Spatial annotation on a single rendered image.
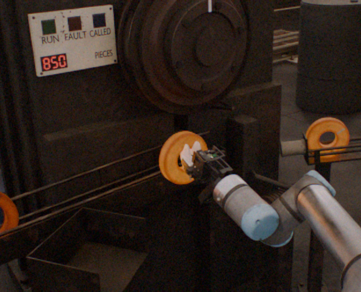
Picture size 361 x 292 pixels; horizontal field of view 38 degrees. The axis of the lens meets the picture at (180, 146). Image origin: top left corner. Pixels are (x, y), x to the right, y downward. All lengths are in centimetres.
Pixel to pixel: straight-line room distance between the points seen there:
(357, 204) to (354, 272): 217
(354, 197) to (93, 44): 196
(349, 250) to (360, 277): 12
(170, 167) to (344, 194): 183
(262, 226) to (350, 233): 30
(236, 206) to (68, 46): 71
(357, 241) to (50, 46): 102
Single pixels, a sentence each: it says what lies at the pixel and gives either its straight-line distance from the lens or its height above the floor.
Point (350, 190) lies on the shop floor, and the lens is 323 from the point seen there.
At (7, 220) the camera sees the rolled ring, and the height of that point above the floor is 69.
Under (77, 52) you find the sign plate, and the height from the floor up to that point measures 111.
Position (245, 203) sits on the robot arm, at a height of 82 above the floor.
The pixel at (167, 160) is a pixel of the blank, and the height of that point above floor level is 84.
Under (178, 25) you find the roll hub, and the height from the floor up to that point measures 119.
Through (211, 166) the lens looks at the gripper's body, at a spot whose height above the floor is 86.
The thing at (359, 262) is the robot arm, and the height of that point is 92.
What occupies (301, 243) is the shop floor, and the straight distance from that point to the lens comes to 268.
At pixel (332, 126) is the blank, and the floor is 76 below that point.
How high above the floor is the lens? 144
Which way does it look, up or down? 22 degrees down
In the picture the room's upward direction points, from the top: 2 degrees counter-clockwise
